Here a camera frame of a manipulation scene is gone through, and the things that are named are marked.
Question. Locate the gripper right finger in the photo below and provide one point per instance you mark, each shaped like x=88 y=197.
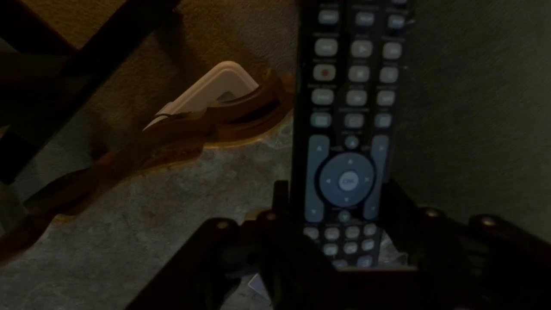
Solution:
x=469 y=258

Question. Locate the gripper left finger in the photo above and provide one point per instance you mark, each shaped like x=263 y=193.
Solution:
x=241 y=258

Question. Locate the white plastic bracket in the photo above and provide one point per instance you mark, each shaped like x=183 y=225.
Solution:
x=211 y=88

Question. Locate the dark metal frame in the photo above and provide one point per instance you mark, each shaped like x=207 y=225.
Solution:
x=64 y=64

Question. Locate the grey fabric sofa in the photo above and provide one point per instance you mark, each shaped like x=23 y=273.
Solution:
x=478 y=107

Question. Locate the brown curved wooden frame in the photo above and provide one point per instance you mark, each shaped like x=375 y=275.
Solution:
x=172 y=135

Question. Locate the black remote control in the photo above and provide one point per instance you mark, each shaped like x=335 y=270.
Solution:
x=351 y=129

